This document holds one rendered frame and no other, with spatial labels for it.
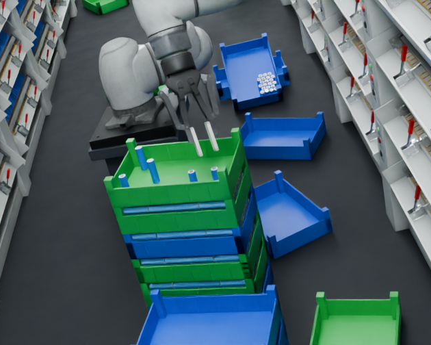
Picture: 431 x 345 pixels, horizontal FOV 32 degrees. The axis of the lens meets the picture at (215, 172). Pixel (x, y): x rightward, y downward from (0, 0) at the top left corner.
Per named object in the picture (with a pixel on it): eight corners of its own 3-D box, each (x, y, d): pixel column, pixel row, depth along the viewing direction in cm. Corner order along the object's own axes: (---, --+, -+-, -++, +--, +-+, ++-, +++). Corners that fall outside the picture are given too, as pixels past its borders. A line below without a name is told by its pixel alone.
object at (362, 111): (388, 178, 216) (365, 144, 210) (341, 92, 269) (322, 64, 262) (451, 141, 212) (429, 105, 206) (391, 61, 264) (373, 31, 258)
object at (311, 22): (336, 82, 277) (317, 53, 271) (306, 27, 329) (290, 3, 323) (384, 52, 272) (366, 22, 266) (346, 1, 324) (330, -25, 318)
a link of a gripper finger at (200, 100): (183, 81, 174) (188, 77, 174) (206, 122, 175) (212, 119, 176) (185, 79, 170) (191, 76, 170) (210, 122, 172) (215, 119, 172)
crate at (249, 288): (147, 307, 197) (139, 284, 193) (165, 258, 214) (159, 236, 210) (257, 304, 189) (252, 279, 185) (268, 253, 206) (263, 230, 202)
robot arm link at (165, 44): (146, 40, 175) (154, 65, 175) (150, 35, 166) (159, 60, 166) (182, 29, 176) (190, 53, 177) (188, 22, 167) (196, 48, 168)
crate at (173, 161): (112, 208, 181) (102, 181, 177) (135, 163, 198) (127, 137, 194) (231, 200, 173) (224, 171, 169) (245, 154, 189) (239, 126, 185)
